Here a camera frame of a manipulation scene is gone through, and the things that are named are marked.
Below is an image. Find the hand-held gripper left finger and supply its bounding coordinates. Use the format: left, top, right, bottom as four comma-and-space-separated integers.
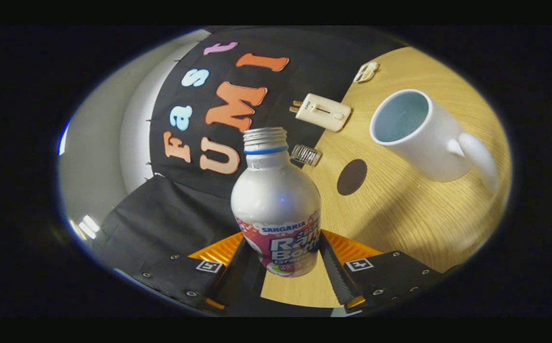
133, 232, 258, 315

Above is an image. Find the metal wire basket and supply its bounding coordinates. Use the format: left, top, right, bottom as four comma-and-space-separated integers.
291, 144, 323, 167

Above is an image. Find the white toaster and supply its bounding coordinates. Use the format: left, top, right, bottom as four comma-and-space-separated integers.
297, 93, 352, 132

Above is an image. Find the dark round coaster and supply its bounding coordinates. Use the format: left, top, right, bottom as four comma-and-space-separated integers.
337, 159, 368, 196

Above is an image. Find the white divided dish with food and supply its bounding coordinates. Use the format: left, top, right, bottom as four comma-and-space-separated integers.
354, 61, 380, 83

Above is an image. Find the white cup with handle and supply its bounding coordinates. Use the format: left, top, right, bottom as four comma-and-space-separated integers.
369, 89, 500, 195

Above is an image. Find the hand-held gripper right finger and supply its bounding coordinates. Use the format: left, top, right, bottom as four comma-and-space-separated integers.
319, 230, 444, 313

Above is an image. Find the black backdrop cloth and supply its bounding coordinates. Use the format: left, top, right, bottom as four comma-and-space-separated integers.
92, 26, 410, 291

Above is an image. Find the silver juice bottle pink label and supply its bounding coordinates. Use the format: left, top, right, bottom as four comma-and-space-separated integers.
230, 127, 322, 278

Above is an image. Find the wooden table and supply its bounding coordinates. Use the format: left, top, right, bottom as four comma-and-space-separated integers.
261, 46, 512, 309

